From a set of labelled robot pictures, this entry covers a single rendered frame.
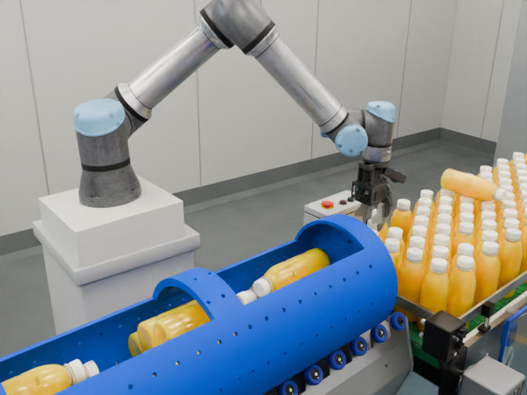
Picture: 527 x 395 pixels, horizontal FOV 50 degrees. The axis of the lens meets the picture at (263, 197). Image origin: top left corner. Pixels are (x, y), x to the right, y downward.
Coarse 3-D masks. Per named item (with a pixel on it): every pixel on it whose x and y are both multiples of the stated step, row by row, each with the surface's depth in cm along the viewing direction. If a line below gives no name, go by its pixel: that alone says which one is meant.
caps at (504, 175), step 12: (516, 156) 218; (480, 168) 205; (504, 168) 204; (516, 168) 207; (504, 180) 192; (432, 192) 181; (444, 192) 182; (408, 204) 173; (420, 204) 175; (444, 204) 176; (468, 204) 173; (492, 204) 173; (504, 204) 174; (444, 216) 164; (468, 216) 164; (492, 216) 165; (504, 216) 168; (516, 216) 167; (468, 228) 158; (492, 228) 159; (516, 228) 161; (492, 240) 153
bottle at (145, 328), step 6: (192, 300) 114; (180, 306) 111; (186, 306) 111; (168, 312) 109; (150, 318) 108; (156, 318) 107; (144, 324) 106; (150, 324) 105; (138, 330) 108; (144, 330) 105; (150, 330) 104; (138, 336) 109; (144, 336) 107; (150, 336) 104; (144, 342) 108; (150, 342) 106; (144, 348) 108; (150, 348) 106
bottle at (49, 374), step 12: (24, 372) 93; (36, 372) 93; (48, 372) 93; (60, 372) 94; (72, 372) 96; (12, 384) 90; (24, 384) 91; (36, 384) 91; (48, 384) 92; (60, 384) 94; (72, 384) 97
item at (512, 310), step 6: (510, 306) 153; (510, 312) 150; (516, 312) 150; (522, 312) 146; (510, 318) 143; (516, 318) 144; (504, 324) 150; (510, 324) 142; (504, 330) 143; (504, 336) 144; (504, 342) 144; (504, 348) 145; (498, 360) 147
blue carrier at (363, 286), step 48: (336, 240) 136; (192, 288) 102; (240, 288) 132; (288, 288) 108; (336, 288) 114; (384, 288) 122; (96, 336) 109; (192, 336) 94; (240, 336) 99; (288, 336) 105; (336, 336) 115; (0, 384) 79; (96, 384) 84; (144, 384) 87; (192, 384) 92; (240, 384) 99
